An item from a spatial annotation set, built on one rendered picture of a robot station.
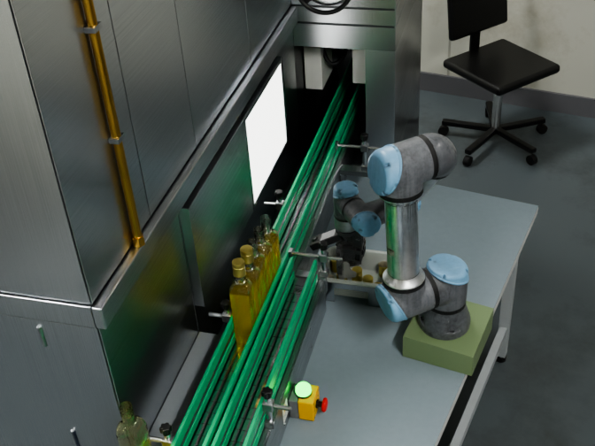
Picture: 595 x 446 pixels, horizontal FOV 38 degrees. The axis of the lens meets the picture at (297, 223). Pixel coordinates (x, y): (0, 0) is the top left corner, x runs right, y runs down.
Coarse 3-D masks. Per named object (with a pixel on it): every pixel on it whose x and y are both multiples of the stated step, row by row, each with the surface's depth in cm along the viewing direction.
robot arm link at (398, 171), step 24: (408, 144) 211; (384, 168) 209; (408, 168) 209; (432, 168) 212; (384, 192) 211; (408, 192) 212; (408, 216) 218; (408, 240) 222; (408, 264) 227; (384, 288) 233; (408, 288) 229; (432, 288) 235; (384, 312) 239; (408, 312) 234
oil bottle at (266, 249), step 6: (258, 246) 245; (264, 246) 245; (270, 246) 247; (264, 252) 244; (270, 252) 247; (270, 258) 248; (270, 264) 249; (270, 270) 250; (270, 276) 250; (270, 282) 251
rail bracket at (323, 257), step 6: (324, 246) 257; (294, 252) 263; (300, 252) 262; (324, 252) 259; (324, 258) 260; (330, 258) 260; (336, 258) 259; (342, 258) 259; (324, 264) 262; (324, 270) 263; (324, 276) 264
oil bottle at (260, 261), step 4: (260, 252) 243; (260, 256) 241; (264, 256) 243; (256, 260) 240; (260, 260) 241; (264, 260) 243; (256, 264) 240; (260, 264) 240; (264, 264) 243; (260, 268) 241; (264, 268) 244; (264, 272) 244; (264, 276) 244; (264, 280) 245; (264, 284) 245; (268, 284) 250; (264, 288) 246; (268, 288) 250; (264, 292) 246; (264, 296) 247
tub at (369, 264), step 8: (328, 248) 283; (368, 256) 281; (376, 256) 280; (384, 256) 279; (328, 264) 281; (368, 264) 282; (376, 264) 282; (368, 272) 283; (376, 272) 282; (328, 280) 270; (336, 280) 269; (344, 280) 269; (376, 280) 279
